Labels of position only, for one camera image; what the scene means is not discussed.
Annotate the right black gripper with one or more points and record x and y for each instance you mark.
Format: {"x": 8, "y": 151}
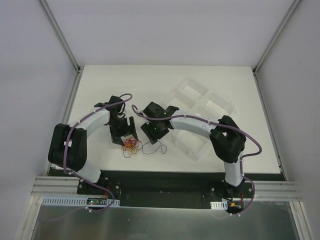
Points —
{"x": 149, "y": 130}

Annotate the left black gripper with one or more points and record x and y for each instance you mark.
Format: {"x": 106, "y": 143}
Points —
{"x": 122, "y": 128}

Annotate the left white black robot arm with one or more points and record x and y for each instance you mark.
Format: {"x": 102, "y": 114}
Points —
{"x": 68, "y": 147}

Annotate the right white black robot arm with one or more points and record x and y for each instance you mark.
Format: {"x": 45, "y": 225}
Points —
{"x": 228, "y": 143}

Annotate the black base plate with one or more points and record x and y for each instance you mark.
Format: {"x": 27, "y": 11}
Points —
{"x": 174, "y": 190}

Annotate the left white cable duct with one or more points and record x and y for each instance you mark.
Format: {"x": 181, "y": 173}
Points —
{"x": 79, "y": 202}

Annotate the white cable duct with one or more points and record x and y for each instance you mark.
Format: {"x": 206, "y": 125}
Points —
{"x": 219, "y": 205}
{"x": 79, "y": 202}

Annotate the right white cable duct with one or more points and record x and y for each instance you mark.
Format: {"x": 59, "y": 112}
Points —
{"x": 219, "y": 205}

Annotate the left aluminium frame post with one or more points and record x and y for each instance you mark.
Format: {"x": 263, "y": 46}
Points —
{"x": 59, "y": 34}

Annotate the aluminium frame post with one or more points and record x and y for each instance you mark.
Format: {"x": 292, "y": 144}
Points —
{"x": 59, "y": 34}
{"x": 277, "y": 34}

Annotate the right aluminium frame post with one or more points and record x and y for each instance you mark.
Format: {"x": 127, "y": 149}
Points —
{"x": 277, "y": 34}

